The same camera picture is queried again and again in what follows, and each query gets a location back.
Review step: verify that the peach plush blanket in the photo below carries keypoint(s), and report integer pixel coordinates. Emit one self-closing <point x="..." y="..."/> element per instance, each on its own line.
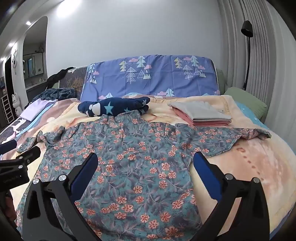
<point x="254" y="162"/>

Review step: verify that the white ladder rack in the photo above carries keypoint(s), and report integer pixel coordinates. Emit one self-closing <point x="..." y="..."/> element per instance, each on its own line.
<point x="6" y="109"/>

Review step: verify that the dark tree print headboard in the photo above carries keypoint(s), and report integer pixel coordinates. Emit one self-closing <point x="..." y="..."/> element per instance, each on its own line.
<point x="71" y="80"/>

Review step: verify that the dark printed bed sheet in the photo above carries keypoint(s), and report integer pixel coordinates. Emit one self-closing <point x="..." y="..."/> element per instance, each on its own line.
<point x="11" y="127"/>

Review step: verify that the folded pink garment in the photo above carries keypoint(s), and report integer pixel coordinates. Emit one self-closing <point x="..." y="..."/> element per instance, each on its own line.
<point x="185" y="117"/>

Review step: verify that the teal floral shirt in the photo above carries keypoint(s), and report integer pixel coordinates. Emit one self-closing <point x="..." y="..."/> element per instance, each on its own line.
<point x="138" y="162"/>

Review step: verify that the light blue cloth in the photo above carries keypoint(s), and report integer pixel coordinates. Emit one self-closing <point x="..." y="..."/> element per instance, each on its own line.
<point x="30" y="124"/>

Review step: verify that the navy star print cloth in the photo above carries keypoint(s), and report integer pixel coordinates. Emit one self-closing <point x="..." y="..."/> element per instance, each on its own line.
<point x="115" y="107"/>

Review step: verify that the teal star bed sheet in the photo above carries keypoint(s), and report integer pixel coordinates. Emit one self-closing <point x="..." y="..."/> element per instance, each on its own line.
<point x="251" y="112"/>

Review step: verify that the wall cabinet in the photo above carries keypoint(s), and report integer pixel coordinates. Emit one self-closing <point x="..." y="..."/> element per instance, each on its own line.
<point x="33" y="66"/>

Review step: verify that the white cat figurine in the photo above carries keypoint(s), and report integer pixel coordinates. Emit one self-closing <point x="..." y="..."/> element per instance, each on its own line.
<point x="16" y="102"/>

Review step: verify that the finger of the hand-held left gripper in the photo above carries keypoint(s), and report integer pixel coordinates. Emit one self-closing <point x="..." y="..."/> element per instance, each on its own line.
<point x="25" y="156"/>
<point x="8" y="146"/>

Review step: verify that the folded grey garment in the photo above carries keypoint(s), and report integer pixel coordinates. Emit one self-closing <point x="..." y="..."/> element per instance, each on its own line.
<point x="201" y="110"/>

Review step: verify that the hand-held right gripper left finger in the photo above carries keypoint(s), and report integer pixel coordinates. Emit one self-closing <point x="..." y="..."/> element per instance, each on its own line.
<point x="85" y="176"/>

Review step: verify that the folded lavender cloth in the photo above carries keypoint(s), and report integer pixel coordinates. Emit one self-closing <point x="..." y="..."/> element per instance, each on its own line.
<point x="34" y="110"/>

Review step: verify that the white pleated curtain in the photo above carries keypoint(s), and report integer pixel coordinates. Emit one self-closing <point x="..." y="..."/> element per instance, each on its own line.
<point x="266" y="58"/>

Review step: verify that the dark blue fuzzy cloth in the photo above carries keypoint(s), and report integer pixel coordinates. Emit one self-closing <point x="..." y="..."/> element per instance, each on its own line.
<point x="57" y="93"/>

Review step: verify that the white wall decoration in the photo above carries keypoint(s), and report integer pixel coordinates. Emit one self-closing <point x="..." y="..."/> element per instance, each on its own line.
<point x="14" y="62"/>

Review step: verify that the blue tree print sheet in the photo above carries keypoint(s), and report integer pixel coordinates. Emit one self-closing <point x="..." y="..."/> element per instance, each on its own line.
<point x="157" y="76"/>

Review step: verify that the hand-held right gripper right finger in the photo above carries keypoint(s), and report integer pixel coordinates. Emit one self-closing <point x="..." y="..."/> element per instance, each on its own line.
<point x="205" y="176"/>

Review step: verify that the black cloth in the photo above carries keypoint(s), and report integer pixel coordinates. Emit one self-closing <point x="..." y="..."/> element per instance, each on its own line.
<point x="55" y="77"/>

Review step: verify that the black floor lamp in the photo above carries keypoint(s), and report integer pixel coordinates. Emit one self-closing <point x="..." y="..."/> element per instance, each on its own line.
<point x="247" y="30"/>

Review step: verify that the green pillow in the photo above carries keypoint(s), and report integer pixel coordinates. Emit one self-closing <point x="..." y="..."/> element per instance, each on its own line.
<point x="247" y="102"/>

